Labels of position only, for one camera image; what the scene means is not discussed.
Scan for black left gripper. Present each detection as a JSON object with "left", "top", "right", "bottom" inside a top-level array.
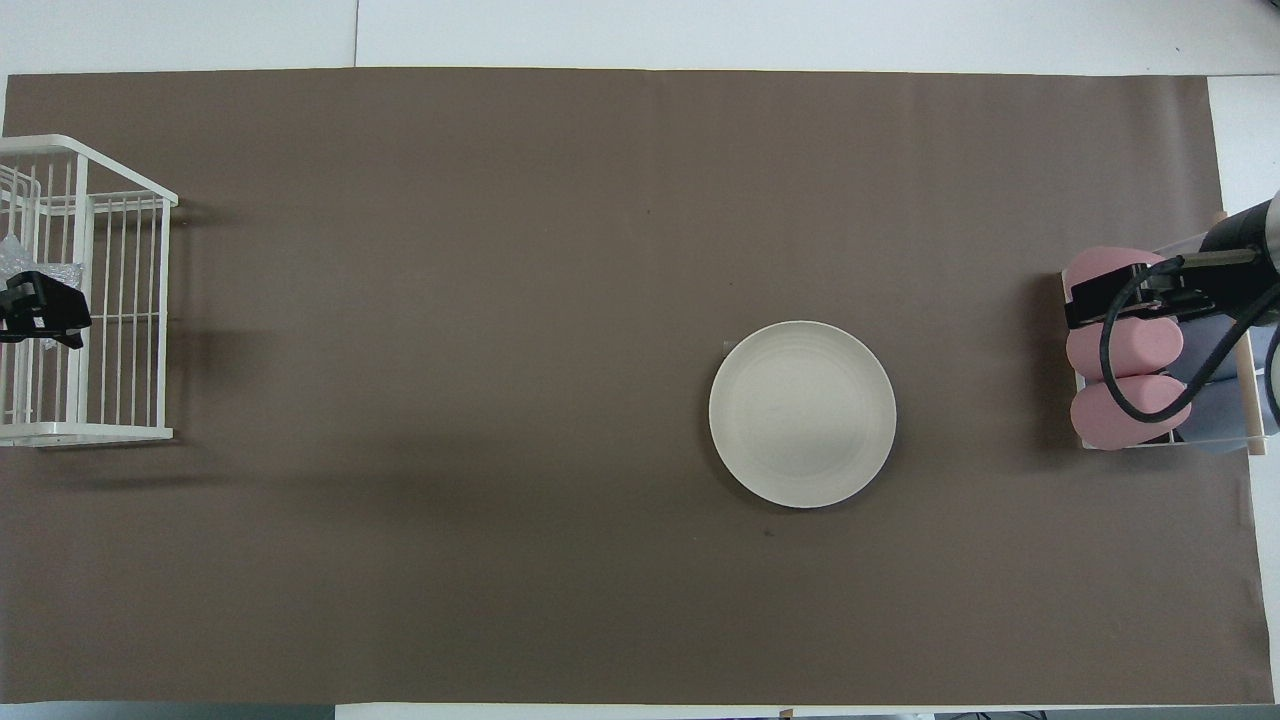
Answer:
[{"left": 0, "top": 270, "right": 93, "bottom": 351}]

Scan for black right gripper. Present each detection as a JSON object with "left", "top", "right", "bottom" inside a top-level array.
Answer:
[{"left": 1065, "top": 198, "right": 1273, "bottom": 330}]

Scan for clear plastic wrapper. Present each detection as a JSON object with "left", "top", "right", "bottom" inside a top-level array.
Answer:
[{"left": 0, "top": 234, "right": 87, "bottom": 301}]

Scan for cream round plate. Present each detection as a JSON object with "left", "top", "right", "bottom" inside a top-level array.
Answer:
[{"left": 709, "top": 320, "right": 897, "bottom": 510}]

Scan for pink plastic cup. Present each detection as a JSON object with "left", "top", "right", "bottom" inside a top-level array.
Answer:
[
  {"left": 1070, "top": 375, "right": 1193, "bottom": 451},
  {"left": 1066, "top": 313, "right": 1185, "bottom": 382},
  {"left": 1062, "top": 247, "right": 1181, "bottom": 301}
]

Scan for blue plastic cup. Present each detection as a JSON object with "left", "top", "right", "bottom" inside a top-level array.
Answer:
[
  {"left": 1165, "top": 308, "right": 1253, "bottom": 386},
  {"left": 1175, "top": 375, "right": 1280, "bottom": 453}
]

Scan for cup rack with wooden rod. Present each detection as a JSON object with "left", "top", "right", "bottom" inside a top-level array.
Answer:
[{"left": 1060, "top": 210, "right": 1271, "bottom": 456}]

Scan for brown table mat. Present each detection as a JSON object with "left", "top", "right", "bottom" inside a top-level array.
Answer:
[{"left": 0, "top": 68, "right": 1273, "bottom": 706}]

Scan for white wire dish rack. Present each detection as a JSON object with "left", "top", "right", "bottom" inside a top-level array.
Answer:
[{"left": 0, "top": 134, "right": 179, "bottom": 447}]

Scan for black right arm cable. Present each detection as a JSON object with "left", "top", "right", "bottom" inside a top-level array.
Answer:
[{"left": 1099, "top": 255, "right": 1280, "bottom": 424}]

